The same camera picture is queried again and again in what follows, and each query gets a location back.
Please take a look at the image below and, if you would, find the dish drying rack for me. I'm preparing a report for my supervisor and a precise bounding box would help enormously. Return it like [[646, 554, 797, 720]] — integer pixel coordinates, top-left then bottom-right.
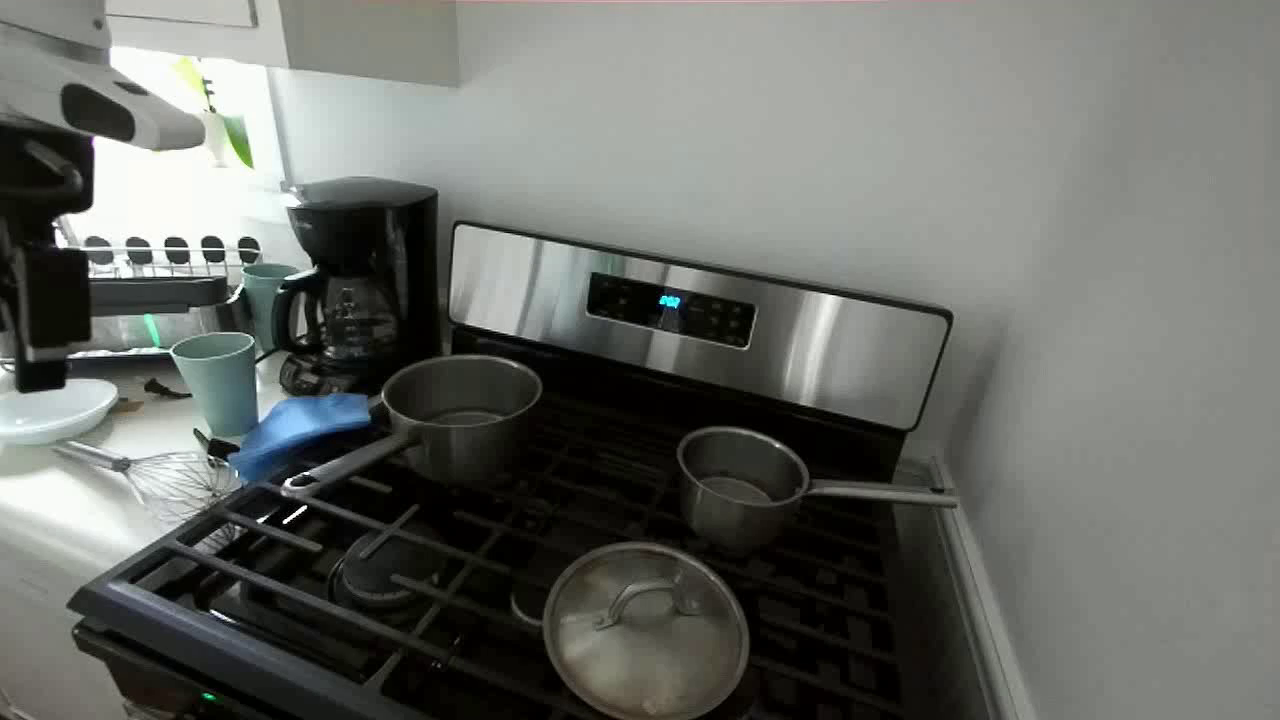
[[63, 227, 264, 359]]

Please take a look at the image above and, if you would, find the white plate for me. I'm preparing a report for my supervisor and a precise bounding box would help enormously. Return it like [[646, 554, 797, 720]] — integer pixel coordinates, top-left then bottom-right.
[[0, 382, 118, 445]]

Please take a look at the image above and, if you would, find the blue cloth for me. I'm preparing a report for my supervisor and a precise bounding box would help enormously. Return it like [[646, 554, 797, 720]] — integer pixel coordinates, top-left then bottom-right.
[[228, 392, 372, 486]]

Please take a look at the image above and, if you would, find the black stainless gas stove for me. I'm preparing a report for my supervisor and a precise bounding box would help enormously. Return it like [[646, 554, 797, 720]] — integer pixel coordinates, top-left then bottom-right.
[[73, 223, 954, 720]]

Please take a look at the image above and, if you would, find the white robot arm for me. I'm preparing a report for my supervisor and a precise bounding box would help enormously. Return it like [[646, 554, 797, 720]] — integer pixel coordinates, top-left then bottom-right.
[[0, 0, 204, 392]]

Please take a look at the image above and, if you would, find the white upper cabinet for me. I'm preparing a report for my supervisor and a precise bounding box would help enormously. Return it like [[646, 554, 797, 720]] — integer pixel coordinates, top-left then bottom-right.
[[105, 0, 456, 83]]

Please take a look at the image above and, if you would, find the metal whisk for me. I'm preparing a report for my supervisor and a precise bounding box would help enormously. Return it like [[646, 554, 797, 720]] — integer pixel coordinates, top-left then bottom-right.
[[56, 441, 234, 506]]

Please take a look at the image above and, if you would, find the small silver saucepan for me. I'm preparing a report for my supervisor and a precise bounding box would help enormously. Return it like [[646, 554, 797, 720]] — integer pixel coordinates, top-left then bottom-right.
[[678, 424, 957, 554]]

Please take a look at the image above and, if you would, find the black coffee maker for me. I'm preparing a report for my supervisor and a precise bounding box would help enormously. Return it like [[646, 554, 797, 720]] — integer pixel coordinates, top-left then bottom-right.
[[278, 177, 440, 397]]

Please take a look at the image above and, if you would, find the silver pot lid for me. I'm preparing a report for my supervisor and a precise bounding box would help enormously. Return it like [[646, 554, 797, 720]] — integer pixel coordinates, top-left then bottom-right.
[[540, 539, 754, 720]]

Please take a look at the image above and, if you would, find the light green cup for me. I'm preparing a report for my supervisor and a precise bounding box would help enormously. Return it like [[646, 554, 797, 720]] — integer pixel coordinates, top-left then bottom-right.
[[167, 334, 256, 437]]

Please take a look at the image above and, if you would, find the large silver saucepan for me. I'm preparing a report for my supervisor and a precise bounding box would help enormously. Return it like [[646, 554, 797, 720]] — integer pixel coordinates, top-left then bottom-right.
[[281, 351, 545, 502]]

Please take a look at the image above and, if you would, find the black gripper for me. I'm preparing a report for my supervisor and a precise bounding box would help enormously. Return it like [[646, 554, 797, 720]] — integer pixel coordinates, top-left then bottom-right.
[[0, 130, 91, 392]]

